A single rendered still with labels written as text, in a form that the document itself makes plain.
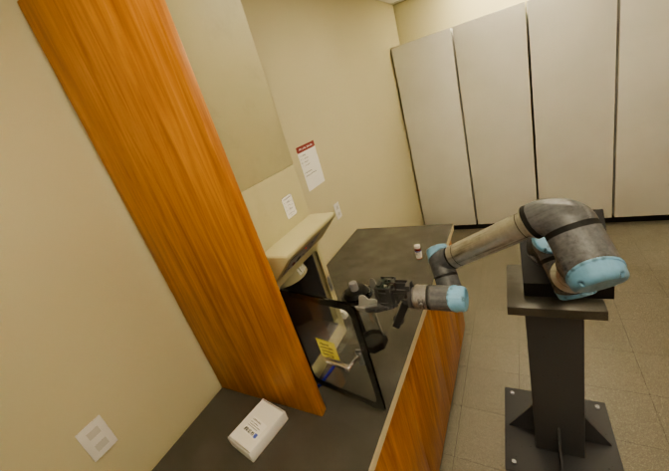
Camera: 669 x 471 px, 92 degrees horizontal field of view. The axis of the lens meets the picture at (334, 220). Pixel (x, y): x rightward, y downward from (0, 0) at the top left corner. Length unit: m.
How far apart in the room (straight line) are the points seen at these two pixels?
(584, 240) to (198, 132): 0.92
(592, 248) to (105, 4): 1.21
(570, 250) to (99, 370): 1.34
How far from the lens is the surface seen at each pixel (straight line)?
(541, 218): 0.95
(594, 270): 0.91
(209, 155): 0.86
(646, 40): 3.86
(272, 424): 1.27
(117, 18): 0.98
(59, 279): 1.22
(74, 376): 1.28
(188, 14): 1.06
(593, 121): 3.88
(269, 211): 1.08
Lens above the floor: 1.89
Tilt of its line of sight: 20 degrees down
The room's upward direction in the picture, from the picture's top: 17 degrees counter-clockwise
